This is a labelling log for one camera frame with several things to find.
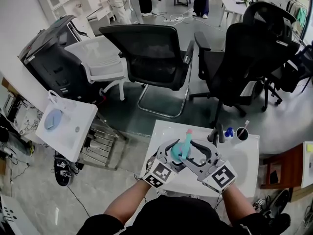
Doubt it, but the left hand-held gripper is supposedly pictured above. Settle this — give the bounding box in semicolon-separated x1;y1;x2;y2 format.
142;138;187;189

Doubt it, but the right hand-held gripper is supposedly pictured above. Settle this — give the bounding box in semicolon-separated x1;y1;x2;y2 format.
179;139;238;194

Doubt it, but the person's right forearm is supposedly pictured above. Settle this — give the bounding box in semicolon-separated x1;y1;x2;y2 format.
221;182;257;224

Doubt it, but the person's left forearm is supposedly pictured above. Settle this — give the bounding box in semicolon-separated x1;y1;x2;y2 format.
104;179;152;226

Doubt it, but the black faucet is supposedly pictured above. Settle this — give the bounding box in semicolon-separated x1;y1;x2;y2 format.
206;122;225;147

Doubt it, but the white sink basin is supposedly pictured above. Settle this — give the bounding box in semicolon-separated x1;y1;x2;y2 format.
140;119;260;198
35;92;99;163
300;141;313;188

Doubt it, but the white cup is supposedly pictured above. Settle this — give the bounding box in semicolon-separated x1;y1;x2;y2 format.
235;126;249;141

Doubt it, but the person's black shirt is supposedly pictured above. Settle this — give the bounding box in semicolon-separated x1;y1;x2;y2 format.
77;195;274;235

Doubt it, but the metal rack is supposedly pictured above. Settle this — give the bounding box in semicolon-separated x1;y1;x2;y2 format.
79;115;129;171

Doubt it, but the brown wooden cabinet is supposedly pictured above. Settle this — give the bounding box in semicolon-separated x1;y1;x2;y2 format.
260;142;305;190

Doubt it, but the black round device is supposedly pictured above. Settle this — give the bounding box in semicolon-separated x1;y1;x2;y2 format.
53;155;74;187
254;189;291;217

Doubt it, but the person's black shoe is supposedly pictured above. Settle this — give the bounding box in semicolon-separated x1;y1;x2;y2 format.
268;213;291;234

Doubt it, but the black mesh sled-base chair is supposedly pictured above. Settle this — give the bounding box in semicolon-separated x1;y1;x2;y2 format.
98;24;196;119

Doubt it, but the black headrest office chair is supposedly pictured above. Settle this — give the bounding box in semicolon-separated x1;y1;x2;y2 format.
189;0;301;129

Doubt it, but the white mesh chair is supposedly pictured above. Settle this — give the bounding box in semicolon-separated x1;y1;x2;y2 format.
64;35;128;101

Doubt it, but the black swivel office chair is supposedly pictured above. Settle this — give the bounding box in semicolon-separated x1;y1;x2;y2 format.
263;41;313;113

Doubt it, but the blue plate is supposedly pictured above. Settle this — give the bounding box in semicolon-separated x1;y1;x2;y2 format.
44;108;63;132

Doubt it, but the white faucet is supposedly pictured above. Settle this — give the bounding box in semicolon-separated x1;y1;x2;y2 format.
47;90;65;107

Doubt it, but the white power strip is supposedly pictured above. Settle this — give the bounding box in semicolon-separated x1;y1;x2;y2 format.
163;17;183;25

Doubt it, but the marble patterned counter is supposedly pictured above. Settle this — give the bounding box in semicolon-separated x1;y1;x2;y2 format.
12;98;44;136

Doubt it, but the white table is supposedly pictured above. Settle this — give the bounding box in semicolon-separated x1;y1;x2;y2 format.
219;0;249;28

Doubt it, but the black office printer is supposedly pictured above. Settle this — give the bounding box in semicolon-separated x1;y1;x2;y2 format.
18;15;105;104

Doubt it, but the small white desk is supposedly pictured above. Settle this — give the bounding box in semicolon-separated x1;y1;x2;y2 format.
86;5;116;31

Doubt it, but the white dotted panel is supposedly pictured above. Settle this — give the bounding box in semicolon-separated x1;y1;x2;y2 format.
0;194;34;235

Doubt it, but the clothes rack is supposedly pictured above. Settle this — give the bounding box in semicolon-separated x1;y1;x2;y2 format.
285;0;309;35

